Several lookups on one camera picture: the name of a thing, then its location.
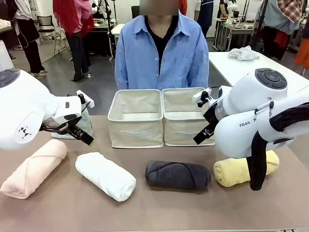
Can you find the white side table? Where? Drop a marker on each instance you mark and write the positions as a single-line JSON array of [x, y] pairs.
[[229, 70]]

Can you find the pink towel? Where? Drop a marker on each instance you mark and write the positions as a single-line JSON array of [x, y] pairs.
[[33, 166]]

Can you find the crumpled white cloth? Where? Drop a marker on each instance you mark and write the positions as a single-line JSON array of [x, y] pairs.
[[242, 53]]

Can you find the bystander in black shirt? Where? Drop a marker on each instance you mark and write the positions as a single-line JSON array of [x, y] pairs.
[[223, 8]]

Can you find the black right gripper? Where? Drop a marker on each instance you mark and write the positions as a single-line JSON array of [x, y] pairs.
[[211, 118]]

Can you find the grey background workbench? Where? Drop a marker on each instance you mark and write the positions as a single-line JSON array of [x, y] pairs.
[[237, 30]]

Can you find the grey-green cone towel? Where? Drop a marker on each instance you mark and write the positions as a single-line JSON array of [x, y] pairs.
[[85, 120]]

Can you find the white towel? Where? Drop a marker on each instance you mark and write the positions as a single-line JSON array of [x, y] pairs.
[[103, 174]]

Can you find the bystander in black skirt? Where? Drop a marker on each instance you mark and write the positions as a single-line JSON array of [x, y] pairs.
[[29, 36]]

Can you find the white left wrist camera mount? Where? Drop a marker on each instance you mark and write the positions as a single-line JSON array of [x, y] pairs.
[[87, 99]]

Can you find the person in blue shirt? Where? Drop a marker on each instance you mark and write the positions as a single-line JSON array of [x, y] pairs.
[[140, 60]]

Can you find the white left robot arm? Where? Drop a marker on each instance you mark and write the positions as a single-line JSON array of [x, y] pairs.
[[24, 104]]

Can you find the white air purifier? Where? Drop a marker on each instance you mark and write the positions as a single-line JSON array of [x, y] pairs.
[[4, 58]]

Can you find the yellow towel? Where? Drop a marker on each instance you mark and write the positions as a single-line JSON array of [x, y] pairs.
[[231, 172]]

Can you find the black office chair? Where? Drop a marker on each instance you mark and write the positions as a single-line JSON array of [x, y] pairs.
[[46, 25]]

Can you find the beige fabric bin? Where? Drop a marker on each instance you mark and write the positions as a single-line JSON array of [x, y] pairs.
[[181, 135], [135, 135]]

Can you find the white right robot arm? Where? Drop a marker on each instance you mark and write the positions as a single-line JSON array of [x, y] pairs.
[[241, 104]]

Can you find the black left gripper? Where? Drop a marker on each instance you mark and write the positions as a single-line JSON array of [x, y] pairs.
[[71, 128]]

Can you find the bystander in navy clothes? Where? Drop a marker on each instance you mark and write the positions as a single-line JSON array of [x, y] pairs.
[[205, 14]]

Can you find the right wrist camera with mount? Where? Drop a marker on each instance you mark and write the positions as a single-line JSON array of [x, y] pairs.
[[202, 95]]

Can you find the bystander in red top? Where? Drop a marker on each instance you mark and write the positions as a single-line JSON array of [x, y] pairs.
[[72, 21]]

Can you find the bystander in orange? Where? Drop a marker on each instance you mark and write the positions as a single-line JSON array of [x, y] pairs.
[[303, 55]]

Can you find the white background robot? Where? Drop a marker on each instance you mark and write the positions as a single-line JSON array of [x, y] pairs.
[[231, 8]]

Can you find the dark grey towel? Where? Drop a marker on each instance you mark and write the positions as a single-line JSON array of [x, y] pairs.
[[176, 174]]

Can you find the bystander with plaid cloth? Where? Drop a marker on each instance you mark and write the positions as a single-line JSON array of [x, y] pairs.
[[277, 21]]

